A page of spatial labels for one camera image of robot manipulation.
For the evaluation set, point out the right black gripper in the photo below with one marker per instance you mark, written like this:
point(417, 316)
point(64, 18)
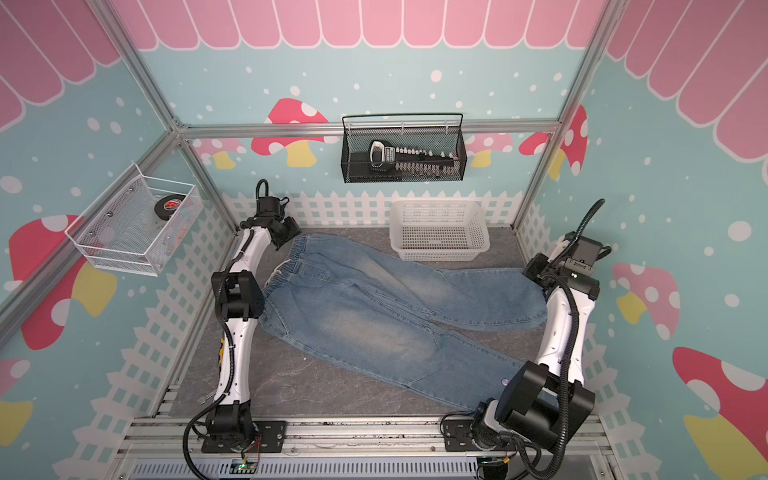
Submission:
point(534, 269)

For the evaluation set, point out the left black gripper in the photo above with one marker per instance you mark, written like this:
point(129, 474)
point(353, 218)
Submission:
point(292, 230)

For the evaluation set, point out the blue denim long pants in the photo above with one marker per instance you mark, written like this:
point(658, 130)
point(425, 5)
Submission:
point(400, 322)

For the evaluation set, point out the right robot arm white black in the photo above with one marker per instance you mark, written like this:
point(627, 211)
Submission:
point(546, 402)

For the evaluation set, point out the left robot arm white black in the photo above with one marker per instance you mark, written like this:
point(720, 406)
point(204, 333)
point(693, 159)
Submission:
point(238, 304)

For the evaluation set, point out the black tape roll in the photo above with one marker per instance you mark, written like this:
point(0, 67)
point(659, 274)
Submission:
point(165, 207)

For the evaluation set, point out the white plastic basket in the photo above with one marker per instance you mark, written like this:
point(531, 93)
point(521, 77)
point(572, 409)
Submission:
point(438, 229)

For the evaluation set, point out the black screwdriver bit set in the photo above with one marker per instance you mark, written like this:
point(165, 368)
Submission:
point(406, 162)

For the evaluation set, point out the small green circuit board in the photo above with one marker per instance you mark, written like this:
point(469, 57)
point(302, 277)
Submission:
point(244, 467)

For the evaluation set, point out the black wire mesh wall basket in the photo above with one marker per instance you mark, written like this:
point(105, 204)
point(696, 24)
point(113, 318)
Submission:
point(428, 131)

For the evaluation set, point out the white wire mesh wall basket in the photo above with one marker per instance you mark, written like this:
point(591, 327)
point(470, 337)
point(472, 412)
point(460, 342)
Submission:
point(120, 232)

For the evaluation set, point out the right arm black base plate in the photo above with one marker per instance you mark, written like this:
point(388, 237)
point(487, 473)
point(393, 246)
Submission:
point(457, 433)

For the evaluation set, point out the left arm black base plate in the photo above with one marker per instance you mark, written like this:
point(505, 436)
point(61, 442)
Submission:
point(269, 438)

